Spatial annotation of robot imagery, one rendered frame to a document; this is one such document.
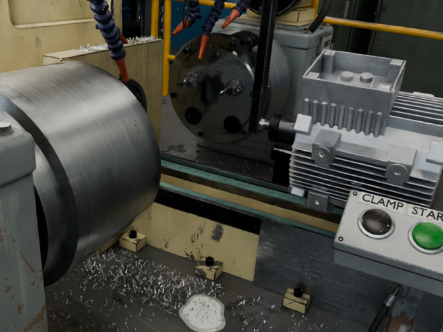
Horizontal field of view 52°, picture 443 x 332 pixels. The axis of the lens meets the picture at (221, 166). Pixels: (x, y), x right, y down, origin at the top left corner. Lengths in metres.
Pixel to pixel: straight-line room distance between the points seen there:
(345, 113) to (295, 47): 0.55
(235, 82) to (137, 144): 0.45
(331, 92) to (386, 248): 0.25
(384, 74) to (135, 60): 0.46
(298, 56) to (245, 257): 0.57
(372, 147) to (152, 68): 0.50
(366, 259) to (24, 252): 0.33
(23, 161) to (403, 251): 0.36
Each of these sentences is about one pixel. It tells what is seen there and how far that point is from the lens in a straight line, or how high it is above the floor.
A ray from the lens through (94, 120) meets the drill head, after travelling 0.53.
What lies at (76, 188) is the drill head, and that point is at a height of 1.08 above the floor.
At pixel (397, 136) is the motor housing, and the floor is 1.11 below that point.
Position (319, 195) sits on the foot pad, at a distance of 0.69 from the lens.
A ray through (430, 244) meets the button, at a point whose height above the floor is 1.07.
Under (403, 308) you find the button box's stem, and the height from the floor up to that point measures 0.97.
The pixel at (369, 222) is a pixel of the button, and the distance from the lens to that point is 0.49.
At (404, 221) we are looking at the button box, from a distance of 0.51.
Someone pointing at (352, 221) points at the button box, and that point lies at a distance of 0.50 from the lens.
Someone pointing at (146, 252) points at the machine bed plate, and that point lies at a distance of 0.87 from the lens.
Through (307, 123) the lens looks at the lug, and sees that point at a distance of 0.66.
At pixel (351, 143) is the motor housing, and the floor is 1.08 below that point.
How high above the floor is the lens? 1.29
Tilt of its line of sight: 24 degrees down
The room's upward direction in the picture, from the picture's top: 5 degrees clockwise
